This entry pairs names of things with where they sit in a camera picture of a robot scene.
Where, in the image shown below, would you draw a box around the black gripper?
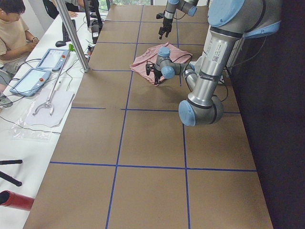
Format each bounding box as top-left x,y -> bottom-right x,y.
158,17 -> 173,40
153,68 -> 163,85

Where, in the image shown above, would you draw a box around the pink Snoopy t-shirt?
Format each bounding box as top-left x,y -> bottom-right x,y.
130,42 -> 192,84

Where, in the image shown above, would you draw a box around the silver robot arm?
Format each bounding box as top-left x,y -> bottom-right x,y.
146,0 -> 282,126
156,0 -> 198,40

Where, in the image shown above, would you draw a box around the black power supply box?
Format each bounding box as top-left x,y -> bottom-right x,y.
88,24 -> 100,44

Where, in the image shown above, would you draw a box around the metal reacher grabber tool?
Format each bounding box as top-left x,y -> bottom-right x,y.
32,57 -> 69,116

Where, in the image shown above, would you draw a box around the black keyboard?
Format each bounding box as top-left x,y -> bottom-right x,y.
61,19 -> 77,42

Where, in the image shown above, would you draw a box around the black computer mouse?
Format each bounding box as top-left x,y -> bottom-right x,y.
55,41 -> 66,47

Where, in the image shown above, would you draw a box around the far blue teach pendant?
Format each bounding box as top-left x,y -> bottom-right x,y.
36,49 -> 70,72

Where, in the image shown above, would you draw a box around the blue teach pendant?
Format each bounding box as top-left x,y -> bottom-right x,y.
36,49 -> 70,72
10,68 -> 51,97

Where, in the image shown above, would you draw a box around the clear plastic sheet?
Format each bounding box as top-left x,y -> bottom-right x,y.
9,102 -> 61,141

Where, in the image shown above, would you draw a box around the near blue teach pendant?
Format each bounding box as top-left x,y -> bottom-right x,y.
10,68 -> 51,97

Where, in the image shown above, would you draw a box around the seated person beige shirt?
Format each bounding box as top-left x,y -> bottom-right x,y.
0,0 -> 40,96

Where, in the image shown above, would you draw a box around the black tripod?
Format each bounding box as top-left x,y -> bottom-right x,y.
0,159 -> 23,187

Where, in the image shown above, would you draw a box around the red cylinder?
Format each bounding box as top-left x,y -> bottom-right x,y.
0,190 -> 35,211

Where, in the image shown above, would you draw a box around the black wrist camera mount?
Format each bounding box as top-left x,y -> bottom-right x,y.
156,12 -> 164,19
145,61 -> 154,75

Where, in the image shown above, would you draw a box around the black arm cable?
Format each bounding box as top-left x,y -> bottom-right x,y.
175,53 -> 229,103

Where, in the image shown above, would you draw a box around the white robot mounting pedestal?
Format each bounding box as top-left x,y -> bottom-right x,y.
194,0 -> 231,84

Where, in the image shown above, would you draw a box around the aluminium frame post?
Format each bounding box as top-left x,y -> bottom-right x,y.
55,0 -> 89,73

